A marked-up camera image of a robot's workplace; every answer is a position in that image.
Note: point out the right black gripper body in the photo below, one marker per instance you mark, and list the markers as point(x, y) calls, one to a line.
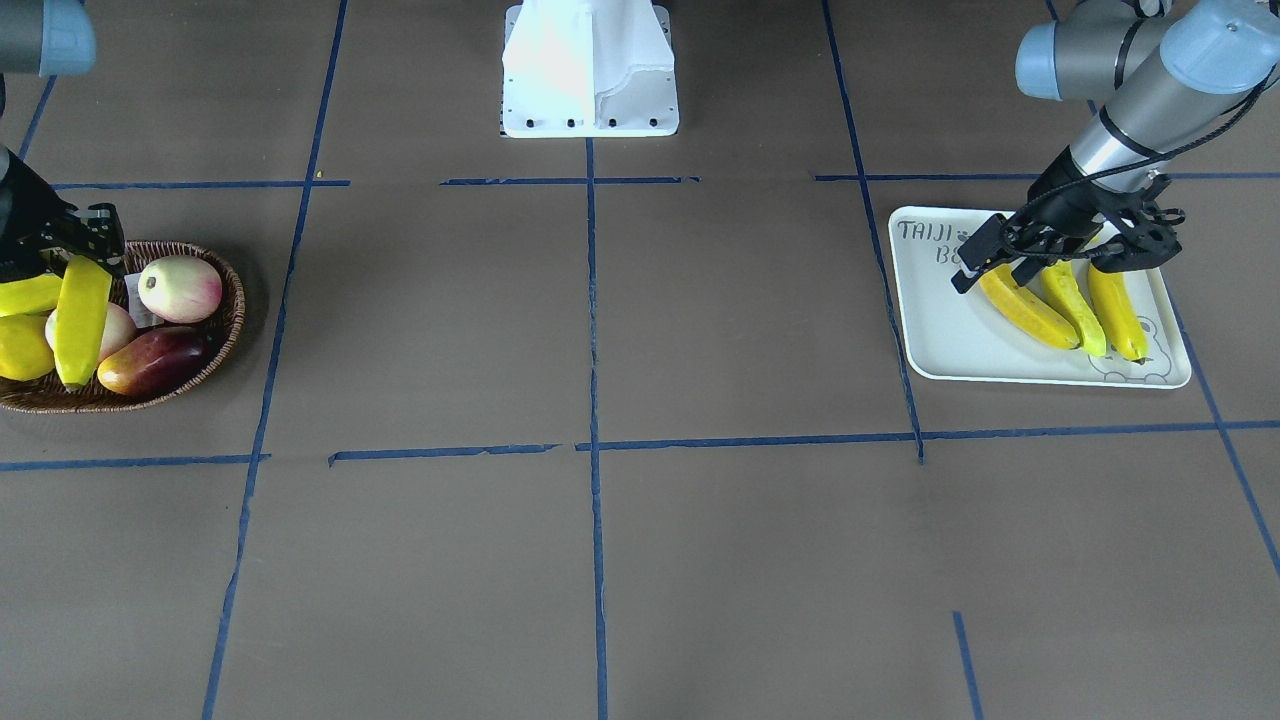
point(25, 222)

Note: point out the dark red apple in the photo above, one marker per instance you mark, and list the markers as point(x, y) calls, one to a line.
point(155, 363)

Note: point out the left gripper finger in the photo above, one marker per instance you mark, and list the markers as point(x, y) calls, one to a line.
point(1024, 270)
point(992, 244)

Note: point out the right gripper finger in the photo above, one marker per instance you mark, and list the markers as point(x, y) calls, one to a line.
point(98, 236)

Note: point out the yellow lemon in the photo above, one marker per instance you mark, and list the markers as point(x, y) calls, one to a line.
point(25, 353)

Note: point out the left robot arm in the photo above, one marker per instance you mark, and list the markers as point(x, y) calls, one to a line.
point(1163, 86)

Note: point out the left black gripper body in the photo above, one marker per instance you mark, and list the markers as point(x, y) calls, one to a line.
point(1066, 200)

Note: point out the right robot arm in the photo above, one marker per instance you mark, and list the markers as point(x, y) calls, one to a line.
point(47, 38)

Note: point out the white bear tray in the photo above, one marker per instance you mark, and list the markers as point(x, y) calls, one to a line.
point(962, 337)

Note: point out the pale green pink apple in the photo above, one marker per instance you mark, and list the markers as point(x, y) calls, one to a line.
point(180, 289)

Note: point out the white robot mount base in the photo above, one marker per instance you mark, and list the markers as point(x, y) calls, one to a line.
point(587, 69)

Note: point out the yellow banana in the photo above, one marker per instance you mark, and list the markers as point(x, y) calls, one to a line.
point(1061, 291)
point(1114, 308)
point(1028, 312)
point(80, 322)

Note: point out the brown wicker basket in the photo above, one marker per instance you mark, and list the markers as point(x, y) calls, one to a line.
point(46, 395)

